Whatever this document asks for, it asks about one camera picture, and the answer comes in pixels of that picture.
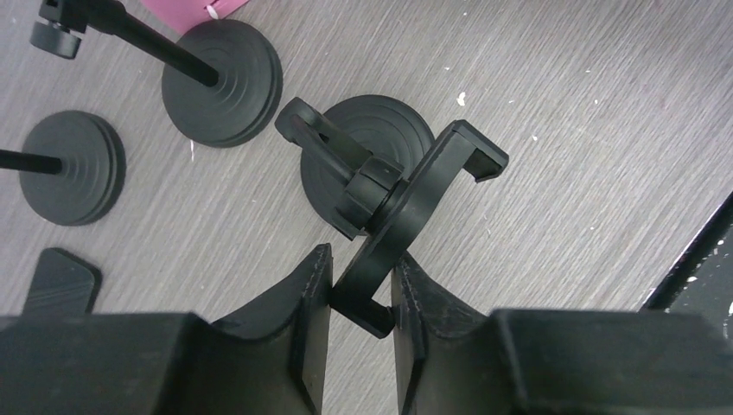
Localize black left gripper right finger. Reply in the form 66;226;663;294
392;255;732;414

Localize black smartphone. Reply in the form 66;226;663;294
22;247;103;316

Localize black phone stand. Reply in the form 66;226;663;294
1;111;126;227
30;1;284;148
275;94;509;338

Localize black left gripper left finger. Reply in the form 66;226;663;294
1;244;333;414

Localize pink wedge stand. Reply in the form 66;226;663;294
140;0;248;35

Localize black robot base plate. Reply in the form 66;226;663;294
641;196;732;341

